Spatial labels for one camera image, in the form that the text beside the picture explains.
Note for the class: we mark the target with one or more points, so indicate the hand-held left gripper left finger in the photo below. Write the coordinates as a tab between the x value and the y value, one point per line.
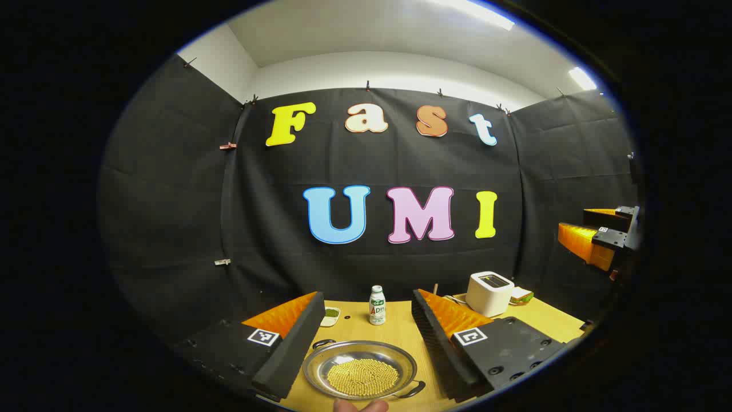
289	357

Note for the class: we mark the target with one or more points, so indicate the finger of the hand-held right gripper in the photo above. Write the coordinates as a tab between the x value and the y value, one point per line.
583	243
606	217

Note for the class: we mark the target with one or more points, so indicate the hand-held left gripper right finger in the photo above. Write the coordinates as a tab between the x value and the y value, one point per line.
437	355

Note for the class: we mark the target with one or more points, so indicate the pile of yellow soybeans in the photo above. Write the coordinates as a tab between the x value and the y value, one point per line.
363	377

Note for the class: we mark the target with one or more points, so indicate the white divided bean dish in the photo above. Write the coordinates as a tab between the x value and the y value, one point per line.
330	315

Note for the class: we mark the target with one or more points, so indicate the white drink bottle green label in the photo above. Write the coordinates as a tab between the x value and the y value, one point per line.
377	309

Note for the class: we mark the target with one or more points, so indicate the white toaster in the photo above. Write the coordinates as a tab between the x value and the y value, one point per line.
486	294

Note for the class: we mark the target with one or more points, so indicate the sandwich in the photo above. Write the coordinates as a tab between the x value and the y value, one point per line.
521	296

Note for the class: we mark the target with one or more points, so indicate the black backdrop cloth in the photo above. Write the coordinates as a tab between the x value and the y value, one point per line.
274	229

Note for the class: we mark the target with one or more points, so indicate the ceiling light strip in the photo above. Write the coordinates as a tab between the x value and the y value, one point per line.
583	79

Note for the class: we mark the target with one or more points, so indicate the row of dark cloth clips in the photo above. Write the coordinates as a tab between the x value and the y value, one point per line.
368	86

